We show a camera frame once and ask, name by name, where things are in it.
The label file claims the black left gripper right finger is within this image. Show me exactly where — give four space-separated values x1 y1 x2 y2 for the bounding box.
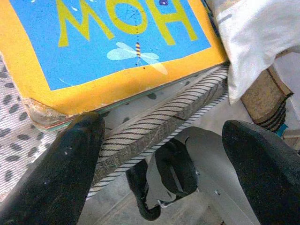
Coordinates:
222 120 300 225

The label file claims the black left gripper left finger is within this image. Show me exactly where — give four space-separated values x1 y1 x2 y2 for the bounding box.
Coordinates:
0 112 105 225

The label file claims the yellow and blue picture book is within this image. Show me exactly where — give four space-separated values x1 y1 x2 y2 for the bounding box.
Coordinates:
0 0 229 131

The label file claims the white pillow with green tree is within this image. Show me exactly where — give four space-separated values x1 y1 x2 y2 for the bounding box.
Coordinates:
207 0 300 105

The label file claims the grey quilted mattress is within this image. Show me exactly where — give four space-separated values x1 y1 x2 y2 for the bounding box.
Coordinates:
0 53 229 204

